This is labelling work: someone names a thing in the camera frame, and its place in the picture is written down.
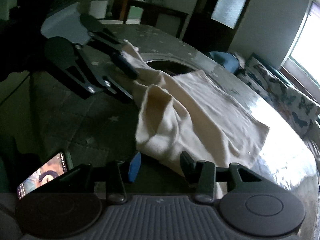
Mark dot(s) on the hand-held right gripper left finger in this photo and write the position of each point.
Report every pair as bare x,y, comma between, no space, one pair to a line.
133,167

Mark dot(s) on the quilted star table cover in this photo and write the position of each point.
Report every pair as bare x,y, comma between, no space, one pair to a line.
75,120

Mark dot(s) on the smartphone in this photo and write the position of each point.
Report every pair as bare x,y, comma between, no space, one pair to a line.
42,175

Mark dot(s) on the cream shirt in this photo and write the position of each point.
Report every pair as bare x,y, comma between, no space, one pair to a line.
200,110

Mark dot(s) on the round black heater plate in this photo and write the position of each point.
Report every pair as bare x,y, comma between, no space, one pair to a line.
170,66

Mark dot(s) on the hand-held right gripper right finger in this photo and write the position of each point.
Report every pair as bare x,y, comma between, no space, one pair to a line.
187,166

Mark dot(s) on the large window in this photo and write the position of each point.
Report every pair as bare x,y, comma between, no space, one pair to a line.
307,42

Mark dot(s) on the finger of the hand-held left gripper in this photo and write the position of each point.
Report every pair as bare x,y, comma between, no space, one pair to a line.
125,66
120,90

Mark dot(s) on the dark wooden console table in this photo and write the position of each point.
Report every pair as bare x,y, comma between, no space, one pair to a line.
162,10

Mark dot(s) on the blue cushion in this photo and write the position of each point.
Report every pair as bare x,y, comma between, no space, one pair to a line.
223,61

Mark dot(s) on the dark door with frosted glass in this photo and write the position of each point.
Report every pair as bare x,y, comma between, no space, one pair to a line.
200,30

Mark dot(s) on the butterfly print cushion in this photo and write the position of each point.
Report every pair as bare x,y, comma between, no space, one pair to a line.
260,75
295,105

